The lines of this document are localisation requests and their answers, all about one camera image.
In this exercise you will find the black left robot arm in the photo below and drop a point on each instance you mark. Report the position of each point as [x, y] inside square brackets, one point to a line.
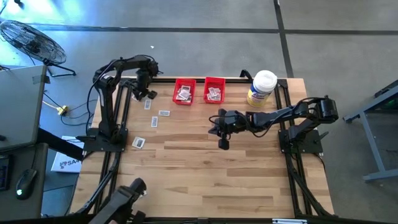
[107, 105]

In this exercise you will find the white first aid packet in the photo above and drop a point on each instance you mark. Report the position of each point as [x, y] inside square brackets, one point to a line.
[215, 97]
[183, 97]
[213, 91]

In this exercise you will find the grey metal table frame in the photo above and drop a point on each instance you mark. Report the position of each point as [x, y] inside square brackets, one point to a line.
[371, 146]

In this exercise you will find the dark grey desk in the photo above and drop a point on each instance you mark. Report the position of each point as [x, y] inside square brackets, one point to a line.
[9, 208]

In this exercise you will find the silver edge bracket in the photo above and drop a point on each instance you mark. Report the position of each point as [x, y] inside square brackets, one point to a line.
[289, 221]

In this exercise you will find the red plastic basket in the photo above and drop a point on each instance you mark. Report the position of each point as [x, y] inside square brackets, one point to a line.
[222, 84]
[174, 84]

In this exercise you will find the black diagonal bar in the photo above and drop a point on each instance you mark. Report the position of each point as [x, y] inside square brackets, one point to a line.
[59, 143]

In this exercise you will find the light grey desk top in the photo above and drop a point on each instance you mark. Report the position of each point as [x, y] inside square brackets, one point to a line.
[18, 105]

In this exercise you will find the yellow power plug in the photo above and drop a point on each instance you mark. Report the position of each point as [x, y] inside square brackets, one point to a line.
[63, 110]

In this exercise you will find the Lysol wipes canister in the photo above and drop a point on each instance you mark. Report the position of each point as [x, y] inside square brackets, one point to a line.
[262, 85]

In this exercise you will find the black floor fan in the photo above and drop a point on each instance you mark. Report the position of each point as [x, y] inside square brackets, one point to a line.
[32, 44]

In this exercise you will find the black keyboard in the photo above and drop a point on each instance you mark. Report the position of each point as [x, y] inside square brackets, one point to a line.
[3, 174]

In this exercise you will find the white cardboard box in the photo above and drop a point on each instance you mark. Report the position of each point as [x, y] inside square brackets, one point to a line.
[66, 165]

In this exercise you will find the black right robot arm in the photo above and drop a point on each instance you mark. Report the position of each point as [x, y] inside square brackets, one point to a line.
[280, 115]

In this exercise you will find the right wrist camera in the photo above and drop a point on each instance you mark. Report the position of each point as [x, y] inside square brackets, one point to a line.
[229, 122]

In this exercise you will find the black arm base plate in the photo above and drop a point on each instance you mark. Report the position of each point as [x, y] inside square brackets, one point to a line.
[312, 144]
[93, 145]

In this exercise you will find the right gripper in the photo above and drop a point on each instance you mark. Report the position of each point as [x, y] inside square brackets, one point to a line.
[231, 123]

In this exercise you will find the white narrow bandage packet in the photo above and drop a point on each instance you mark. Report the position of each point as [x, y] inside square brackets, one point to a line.
[147, 104]
[154, 121]
[163, 113]

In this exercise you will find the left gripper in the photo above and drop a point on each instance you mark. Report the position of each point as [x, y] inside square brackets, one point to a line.
[143, 91]

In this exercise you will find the black computer mouse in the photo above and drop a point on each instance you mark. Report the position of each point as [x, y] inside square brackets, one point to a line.
[26, 183]

